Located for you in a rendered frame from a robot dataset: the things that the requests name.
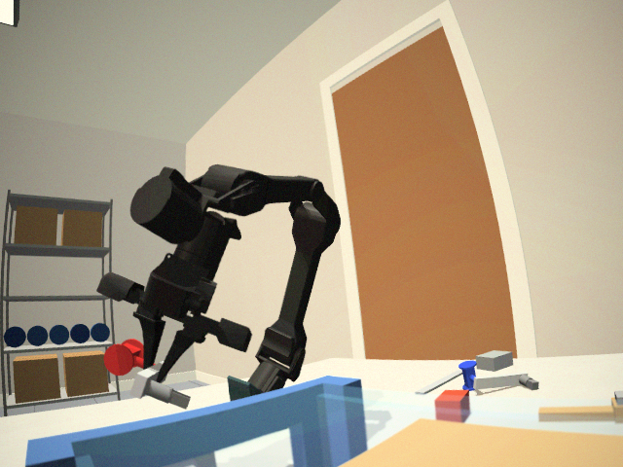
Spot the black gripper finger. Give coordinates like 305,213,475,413
133,312,166,370
157,330,206,382

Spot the grey crank handle with blue knob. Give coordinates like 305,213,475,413
458,360,539,391

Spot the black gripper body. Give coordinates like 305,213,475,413
96,249,252,352

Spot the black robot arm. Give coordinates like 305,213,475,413
130,164,341,393

